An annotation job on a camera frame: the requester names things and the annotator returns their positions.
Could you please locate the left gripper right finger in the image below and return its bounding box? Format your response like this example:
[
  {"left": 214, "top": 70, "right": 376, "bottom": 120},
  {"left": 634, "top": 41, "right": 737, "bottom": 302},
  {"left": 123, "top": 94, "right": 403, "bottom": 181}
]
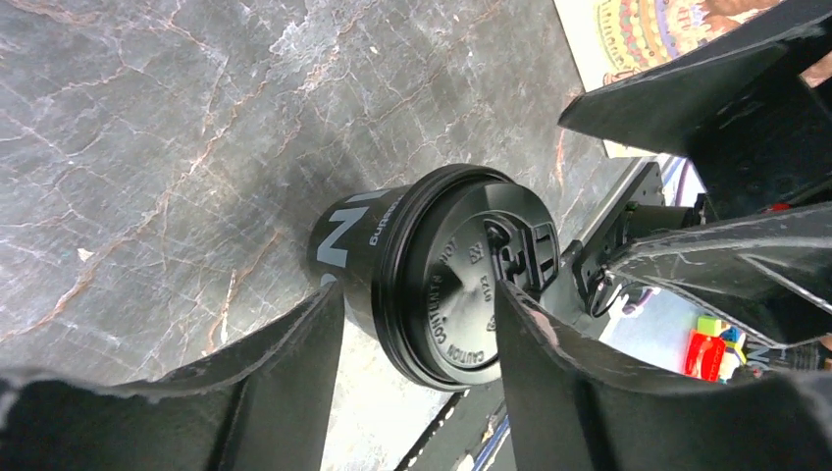
[{"left": 495, "top": 283, "right": 831, "bottom": 470}]

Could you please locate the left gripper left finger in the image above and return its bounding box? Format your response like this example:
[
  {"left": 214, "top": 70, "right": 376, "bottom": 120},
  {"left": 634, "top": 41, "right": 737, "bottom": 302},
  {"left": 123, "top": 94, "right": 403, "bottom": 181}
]
[{"left": 1, "top": 283, "right": 344, "bottom": 470}]

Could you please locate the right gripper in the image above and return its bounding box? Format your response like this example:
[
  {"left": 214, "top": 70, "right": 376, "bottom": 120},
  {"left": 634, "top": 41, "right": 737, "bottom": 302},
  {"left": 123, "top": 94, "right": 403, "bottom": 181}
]
[{"left": 558, "top": 1, "right": 831, "bottom": 348}]

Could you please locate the brown paper takeout bag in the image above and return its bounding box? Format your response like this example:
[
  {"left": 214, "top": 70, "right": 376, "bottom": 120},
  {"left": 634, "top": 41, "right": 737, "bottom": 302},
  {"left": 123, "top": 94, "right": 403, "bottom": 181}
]
[{"left": 556, "top": 1, "right": 831, "bottom": 166}]

